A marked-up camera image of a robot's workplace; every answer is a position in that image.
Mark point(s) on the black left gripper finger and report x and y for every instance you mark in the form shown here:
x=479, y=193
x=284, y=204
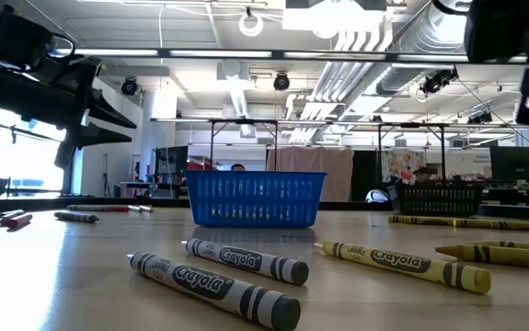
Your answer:
x=107, y=112
x=89, y=138

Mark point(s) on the gray Crayola crayon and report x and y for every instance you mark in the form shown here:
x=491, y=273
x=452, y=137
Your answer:
x=199, y=282
x=245, y=259

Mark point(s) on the yellow Crayola crayon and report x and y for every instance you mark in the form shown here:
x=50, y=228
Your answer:
x=402, y=262

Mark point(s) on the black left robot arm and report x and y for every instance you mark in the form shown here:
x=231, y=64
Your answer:
x=11, y=37

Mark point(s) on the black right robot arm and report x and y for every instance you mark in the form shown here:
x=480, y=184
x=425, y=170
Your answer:
x=498, y=27

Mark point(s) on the black round ceiling spotlight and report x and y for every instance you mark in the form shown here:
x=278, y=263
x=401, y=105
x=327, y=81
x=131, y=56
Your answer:
x=281, y=82
x=129, y=86

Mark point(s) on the white desk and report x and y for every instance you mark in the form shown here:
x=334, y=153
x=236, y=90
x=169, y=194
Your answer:
x=130, y=184

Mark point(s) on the bright window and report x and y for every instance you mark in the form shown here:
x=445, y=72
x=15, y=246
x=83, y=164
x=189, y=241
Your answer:
x=25, y=165

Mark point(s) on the pinkish red crayon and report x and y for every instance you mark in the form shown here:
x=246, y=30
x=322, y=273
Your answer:
x=117, y=208

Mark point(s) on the person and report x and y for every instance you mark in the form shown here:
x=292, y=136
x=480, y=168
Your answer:
x=424, y=174
x=238, y=167

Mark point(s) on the blue plastic basket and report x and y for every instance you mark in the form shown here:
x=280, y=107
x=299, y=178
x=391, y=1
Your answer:
x=255, y=197

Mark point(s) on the black overhead light bar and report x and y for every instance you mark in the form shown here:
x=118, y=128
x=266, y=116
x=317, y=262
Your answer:
x=278, y=54

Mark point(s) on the white ceiling pipes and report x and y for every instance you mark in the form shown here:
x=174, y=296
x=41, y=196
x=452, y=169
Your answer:
x=337, y=78

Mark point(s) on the pink curtain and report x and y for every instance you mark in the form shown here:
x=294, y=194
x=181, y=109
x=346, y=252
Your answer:
x=337, y=174

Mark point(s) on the blue and white round object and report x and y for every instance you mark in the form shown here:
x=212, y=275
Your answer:
x=376, y=197

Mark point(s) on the floral curtain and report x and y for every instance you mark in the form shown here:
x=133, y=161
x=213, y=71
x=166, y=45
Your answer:
x=402, y=158

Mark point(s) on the black ceiling spotlight cluster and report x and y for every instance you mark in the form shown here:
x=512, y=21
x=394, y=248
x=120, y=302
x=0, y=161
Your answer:
x=434, y=83

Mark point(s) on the black plastic basket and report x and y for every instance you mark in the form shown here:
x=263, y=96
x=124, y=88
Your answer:
x=439, y=200

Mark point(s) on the black ceiling spotlight row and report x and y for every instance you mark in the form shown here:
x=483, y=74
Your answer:
x=480, y=119

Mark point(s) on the large black monitor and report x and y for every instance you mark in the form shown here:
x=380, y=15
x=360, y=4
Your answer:
x=514, y=163

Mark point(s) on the black aluminium table frame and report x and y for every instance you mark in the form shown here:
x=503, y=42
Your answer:
x=38, y=202

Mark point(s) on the black metal frame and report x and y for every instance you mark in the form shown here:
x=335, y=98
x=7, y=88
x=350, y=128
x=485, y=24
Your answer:
x=411, y=124
x=245, y=121

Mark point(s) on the silver ventilation duct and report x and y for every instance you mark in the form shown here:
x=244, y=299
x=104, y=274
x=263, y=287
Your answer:
x=429, y=32

